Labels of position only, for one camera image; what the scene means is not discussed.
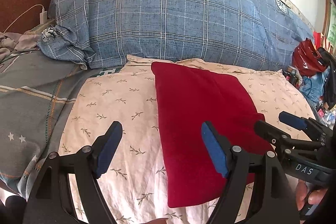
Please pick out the person's right hand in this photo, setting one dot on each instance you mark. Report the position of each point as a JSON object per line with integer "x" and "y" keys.
{"x": 302, "y": 195}

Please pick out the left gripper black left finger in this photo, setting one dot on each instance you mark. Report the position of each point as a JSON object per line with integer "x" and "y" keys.
{"x": 50, "y": 200}

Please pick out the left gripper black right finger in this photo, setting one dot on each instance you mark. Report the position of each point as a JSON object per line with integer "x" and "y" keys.
{"x": 272, "y": 200}

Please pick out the red knitted garment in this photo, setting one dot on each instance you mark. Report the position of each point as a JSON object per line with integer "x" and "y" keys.
{"x": 193, "y": 106}

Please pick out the cream leaf-print pillow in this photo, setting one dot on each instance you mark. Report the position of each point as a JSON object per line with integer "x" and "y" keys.
{"x": 135, "y": 185}

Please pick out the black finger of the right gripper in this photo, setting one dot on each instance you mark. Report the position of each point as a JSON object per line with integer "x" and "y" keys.
{"x": 282, "y": 140}
{"x": 312, "y": 128}

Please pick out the grey patterned bed sheet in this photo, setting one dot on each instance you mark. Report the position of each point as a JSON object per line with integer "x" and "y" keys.
{"x": 37, "y": 95}

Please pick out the white charger with cable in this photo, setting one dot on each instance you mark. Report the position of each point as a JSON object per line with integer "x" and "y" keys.
{"x": 42, "y": 16}

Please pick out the red plastic bag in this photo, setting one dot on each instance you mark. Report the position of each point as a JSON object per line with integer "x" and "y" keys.
{"x": 307, "y": 59}

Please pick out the blue cloth at bedside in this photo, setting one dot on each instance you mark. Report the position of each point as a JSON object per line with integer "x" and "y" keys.
{"x": 312, "y": 88}

